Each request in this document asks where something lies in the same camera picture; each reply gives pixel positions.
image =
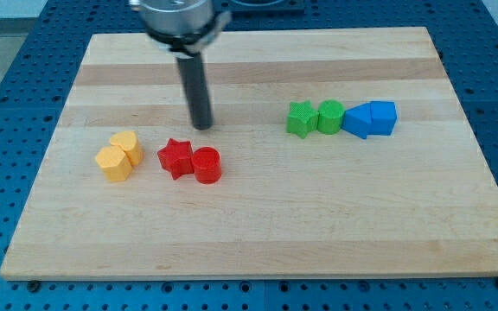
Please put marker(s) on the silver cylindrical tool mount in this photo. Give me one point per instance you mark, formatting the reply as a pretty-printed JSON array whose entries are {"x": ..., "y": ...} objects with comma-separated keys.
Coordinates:
[{"x": 183, "y": 28}]

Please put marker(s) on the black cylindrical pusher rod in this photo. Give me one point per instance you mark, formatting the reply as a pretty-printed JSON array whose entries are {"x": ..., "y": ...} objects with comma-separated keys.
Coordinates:
[{"x": 195, "y": 87}]

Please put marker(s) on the red star block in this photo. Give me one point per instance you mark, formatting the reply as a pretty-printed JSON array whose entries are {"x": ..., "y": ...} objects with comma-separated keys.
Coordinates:
[{"x": 175, "y": 158}]

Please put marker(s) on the red cylinder block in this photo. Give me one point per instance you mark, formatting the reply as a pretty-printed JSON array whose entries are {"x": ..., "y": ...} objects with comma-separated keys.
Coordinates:
[{"x": 206, "y": 163}]

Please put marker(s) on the yellow heart block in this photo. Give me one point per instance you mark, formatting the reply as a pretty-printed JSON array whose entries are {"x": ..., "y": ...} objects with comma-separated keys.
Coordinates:
[{"x": 129, "y": 142}]

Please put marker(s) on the yellow hexagon block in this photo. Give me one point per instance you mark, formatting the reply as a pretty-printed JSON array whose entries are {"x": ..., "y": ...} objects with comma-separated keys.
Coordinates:
[{"x": 114, "y": 163}]

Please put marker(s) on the green star block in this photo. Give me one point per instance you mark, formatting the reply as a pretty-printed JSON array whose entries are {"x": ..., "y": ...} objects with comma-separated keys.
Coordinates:
[{"x": 302, "y": 118}]

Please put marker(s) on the green cylinder block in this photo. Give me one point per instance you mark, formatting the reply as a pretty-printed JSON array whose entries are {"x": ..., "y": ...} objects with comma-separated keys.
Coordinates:
[{"x": 331, "y": 113}]

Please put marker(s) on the wooden board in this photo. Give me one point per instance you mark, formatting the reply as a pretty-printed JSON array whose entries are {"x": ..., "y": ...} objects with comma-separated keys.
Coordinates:
[{"x": 421, "y": 202}]

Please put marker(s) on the blue triangle block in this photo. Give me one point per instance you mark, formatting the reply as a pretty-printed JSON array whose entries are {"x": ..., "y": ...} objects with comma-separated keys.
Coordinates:
[{"x": 358, "y": 121}]

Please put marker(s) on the blue pentagon block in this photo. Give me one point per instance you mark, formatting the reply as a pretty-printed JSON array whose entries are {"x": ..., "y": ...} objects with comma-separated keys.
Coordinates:
[{"x": 383, "y": 117}]

